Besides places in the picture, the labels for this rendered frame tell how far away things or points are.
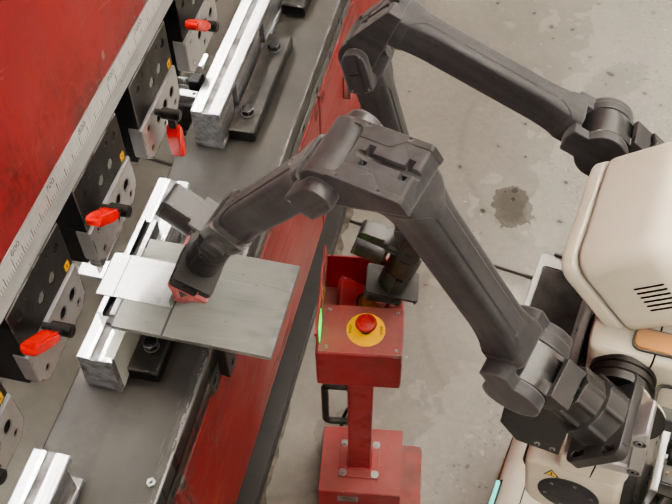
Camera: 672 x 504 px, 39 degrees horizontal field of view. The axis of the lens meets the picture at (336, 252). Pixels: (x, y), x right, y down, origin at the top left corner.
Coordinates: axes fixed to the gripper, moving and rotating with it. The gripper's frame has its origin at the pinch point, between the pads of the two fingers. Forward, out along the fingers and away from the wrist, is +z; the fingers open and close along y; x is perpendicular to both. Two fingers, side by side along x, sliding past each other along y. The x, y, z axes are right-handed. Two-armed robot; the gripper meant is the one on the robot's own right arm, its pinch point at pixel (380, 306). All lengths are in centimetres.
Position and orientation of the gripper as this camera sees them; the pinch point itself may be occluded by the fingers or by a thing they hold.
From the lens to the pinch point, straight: 186.6
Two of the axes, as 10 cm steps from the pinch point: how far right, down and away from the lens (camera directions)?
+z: -2.3, 5.4, 8.1
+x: -0.9, 8.2, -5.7
